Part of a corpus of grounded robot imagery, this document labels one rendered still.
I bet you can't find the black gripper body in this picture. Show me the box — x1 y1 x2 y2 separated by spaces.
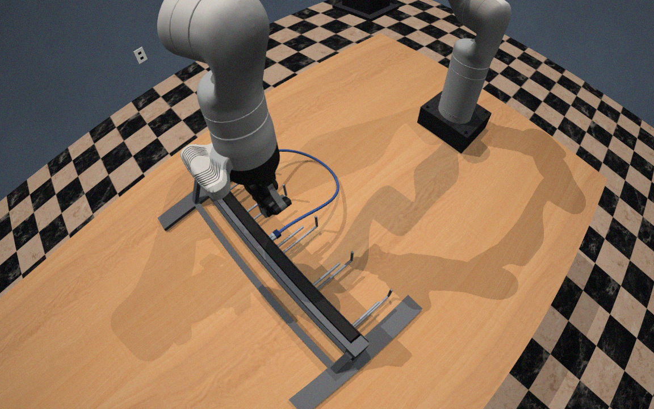
230 141 280 198

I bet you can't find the network cable plug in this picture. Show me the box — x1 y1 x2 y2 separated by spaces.
269 229 281 241

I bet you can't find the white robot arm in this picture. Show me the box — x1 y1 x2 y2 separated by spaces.
157 0 511 200

